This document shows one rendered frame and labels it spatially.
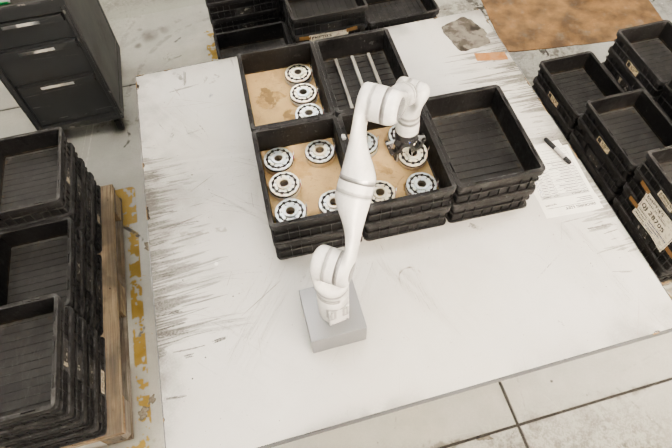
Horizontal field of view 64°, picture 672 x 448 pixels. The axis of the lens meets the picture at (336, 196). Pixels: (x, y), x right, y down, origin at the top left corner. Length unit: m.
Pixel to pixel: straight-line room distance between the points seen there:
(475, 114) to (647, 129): 1.07
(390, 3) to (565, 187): 1.63
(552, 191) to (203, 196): 1.27
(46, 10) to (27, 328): 1.37
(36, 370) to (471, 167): 1.64
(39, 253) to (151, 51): 1.70
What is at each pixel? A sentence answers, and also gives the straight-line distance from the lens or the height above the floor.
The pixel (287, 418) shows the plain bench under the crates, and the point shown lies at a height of 0.70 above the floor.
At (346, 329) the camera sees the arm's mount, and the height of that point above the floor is 0.80.
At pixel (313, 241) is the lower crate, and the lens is 1.79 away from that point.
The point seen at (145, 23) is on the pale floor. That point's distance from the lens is 4.02.
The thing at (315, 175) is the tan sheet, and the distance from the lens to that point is 1.86.
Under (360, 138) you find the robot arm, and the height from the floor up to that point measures 1.33.
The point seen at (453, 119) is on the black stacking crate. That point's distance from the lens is 2.05.
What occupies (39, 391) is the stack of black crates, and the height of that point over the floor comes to 0.49.
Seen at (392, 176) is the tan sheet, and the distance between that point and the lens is 1.86.
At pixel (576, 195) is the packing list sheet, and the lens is 2.12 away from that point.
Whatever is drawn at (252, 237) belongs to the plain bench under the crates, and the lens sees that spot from 1.90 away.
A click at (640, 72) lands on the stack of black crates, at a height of 0.42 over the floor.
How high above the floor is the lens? 2.33
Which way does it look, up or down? 56 degrees down
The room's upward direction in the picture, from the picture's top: 2 degrees counter-clockwise
